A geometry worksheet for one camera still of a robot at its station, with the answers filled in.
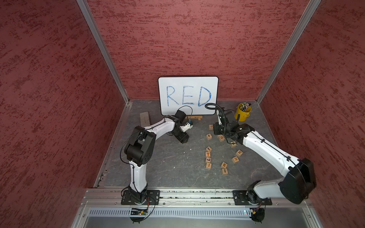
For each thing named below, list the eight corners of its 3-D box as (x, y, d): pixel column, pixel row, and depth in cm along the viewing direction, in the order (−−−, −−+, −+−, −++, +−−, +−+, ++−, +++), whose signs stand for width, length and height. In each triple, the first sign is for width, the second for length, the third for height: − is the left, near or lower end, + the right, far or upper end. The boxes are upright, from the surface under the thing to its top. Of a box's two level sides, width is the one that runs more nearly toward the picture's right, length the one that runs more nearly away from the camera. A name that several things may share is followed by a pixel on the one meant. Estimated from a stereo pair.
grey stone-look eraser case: (141, 127, 105) (140, 125, 103) (140, 115, 113) (139, 112, 110) (150, 125, 106) (149, 123, 104) (148, 113, 114) (147, 111, 112)
